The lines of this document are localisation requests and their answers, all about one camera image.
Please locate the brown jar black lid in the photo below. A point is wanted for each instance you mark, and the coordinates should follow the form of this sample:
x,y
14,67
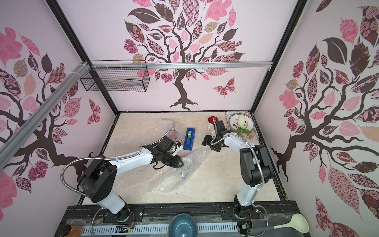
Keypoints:
x,y
71,231

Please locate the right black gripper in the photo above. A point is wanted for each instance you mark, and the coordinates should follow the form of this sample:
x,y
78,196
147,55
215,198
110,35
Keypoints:
x,y
211,142

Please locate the white green toy vegetable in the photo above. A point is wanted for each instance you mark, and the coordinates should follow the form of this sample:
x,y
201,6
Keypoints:
x,y
241,123

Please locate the blue tape dispenser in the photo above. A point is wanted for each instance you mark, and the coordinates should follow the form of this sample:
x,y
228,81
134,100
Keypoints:
x,y
189,139

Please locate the black wire basket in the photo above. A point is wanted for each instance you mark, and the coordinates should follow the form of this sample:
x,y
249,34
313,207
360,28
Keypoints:
x,y
117,75

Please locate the left aluminium frame bar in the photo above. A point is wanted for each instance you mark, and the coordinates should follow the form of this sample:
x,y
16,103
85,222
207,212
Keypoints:
x,y
9,149

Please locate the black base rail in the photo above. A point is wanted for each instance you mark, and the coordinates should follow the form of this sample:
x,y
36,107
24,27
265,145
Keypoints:
x,y
264,213

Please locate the blue ceramic bowl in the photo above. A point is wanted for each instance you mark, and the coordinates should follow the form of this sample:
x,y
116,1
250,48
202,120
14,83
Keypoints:
x,y
183,225

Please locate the white decorated plate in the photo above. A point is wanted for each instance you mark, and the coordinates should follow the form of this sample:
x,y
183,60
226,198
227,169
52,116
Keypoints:
x,y
233,120

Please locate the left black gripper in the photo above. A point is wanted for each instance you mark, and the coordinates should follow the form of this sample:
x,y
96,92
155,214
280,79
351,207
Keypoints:
x,y
177,163

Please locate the rear aluminium frame bar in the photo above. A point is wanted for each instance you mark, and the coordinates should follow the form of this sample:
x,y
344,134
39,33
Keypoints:
x,y
186,65

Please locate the white slotted cable duct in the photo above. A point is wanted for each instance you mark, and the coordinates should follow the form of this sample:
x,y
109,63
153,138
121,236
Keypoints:
x,y
160,229

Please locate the lavender mug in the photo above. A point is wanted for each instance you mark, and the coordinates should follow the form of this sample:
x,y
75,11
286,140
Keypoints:
x,y
187,166

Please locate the cream ladle grey handle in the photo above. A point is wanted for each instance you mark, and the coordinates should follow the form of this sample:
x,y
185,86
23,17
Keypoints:
x,y
297,222

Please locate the aluminium frame bar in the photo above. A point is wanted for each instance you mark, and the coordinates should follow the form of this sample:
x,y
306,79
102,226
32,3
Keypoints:
x,y
186,65
9,149

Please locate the white mug red interior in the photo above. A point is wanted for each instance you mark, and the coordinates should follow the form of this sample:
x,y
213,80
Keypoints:
x,y
212,120

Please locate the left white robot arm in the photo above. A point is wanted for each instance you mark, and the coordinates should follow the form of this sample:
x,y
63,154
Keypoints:
x,y
98,179

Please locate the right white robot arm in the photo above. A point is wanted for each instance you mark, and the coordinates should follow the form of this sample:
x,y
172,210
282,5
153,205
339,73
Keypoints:
x,y
264,159

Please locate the floral placemat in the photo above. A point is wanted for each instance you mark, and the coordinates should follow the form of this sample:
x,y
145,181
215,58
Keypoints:
x,y
253,136

